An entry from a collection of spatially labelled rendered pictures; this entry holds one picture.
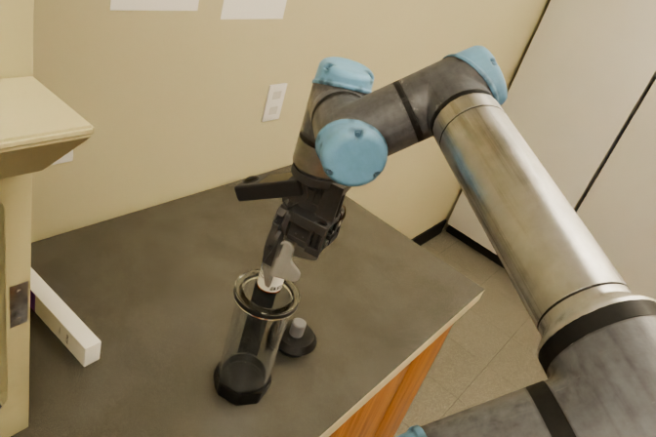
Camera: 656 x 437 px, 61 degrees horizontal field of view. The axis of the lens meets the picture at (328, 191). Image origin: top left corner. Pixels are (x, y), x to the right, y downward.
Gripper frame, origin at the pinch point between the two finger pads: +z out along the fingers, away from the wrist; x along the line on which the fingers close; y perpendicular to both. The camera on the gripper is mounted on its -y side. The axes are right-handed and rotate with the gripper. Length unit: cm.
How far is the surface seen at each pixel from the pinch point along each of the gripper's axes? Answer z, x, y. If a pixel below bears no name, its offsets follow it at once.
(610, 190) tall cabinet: 46, 235, 80
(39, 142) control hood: -29.3, -34.7, -11.1
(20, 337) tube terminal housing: 6.7, -28.1, -21.2
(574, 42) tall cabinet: -14, 248, 31
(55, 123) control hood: -30.2, -32.4, -11.9
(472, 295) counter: 27, 61, 32
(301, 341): 23.3, 12.5, 5.0
